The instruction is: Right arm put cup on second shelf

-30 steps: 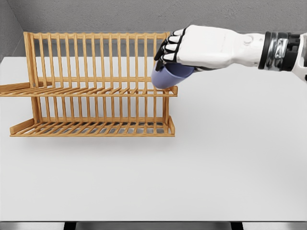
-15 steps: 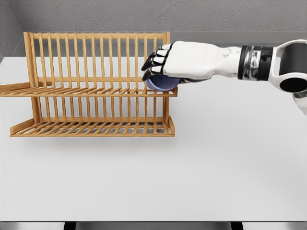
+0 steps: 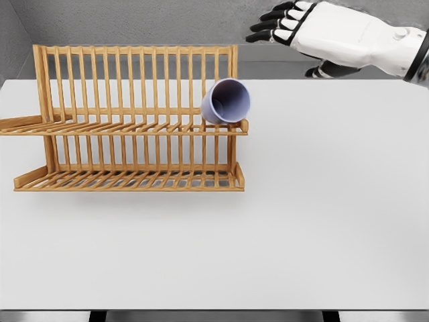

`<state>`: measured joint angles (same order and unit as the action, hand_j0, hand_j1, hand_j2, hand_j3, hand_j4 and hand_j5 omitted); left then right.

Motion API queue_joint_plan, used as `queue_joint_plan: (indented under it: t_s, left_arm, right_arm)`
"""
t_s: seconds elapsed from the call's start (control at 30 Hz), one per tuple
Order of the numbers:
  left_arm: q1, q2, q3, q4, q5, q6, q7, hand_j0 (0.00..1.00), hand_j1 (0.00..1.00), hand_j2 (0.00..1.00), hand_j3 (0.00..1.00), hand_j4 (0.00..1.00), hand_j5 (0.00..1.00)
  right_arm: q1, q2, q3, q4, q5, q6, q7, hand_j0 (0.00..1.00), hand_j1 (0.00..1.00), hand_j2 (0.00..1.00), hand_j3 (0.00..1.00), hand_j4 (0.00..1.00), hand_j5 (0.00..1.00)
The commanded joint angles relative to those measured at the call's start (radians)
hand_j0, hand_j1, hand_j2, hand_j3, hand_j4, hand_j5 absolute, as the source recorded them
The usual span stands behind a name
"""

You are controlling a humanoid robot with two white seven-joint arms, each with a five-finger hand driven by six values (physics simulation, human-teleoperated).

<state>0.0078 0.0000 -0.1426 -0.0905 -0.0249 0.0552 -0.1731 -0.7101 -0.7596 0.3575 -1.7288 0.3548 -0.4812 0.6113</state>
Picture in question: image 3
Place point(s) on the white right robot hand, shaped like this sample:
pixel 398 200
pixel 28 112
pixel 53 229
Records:
pixel 330 31

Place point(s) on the lavender cup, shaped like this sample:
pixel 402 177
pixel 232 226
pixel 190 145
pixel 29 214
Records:
pixel 226 101

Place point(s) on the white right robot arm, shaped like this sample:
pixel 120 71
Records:
pixel 405 47

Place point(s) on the wooden two-tier dish rack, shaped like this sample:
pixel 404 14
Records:
pixel 127 127

